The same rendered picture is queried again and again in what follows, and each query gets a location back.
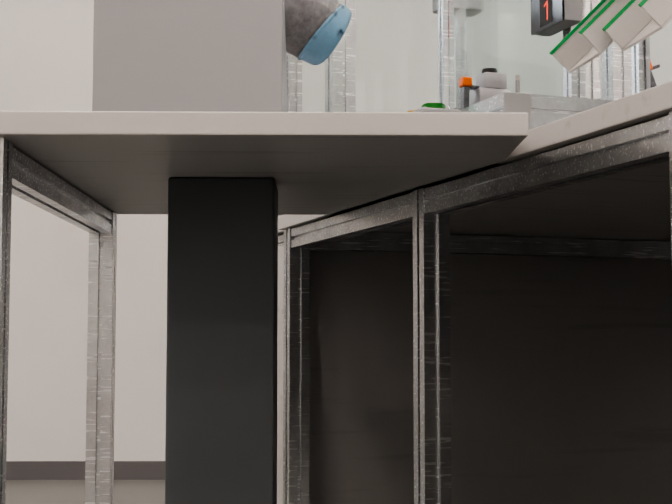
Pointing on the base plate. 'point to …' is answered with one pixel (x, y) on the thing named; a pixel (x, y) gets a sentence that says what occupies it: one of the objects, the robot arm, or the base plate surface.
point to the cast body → (490, 86)
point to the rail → (504, 102)
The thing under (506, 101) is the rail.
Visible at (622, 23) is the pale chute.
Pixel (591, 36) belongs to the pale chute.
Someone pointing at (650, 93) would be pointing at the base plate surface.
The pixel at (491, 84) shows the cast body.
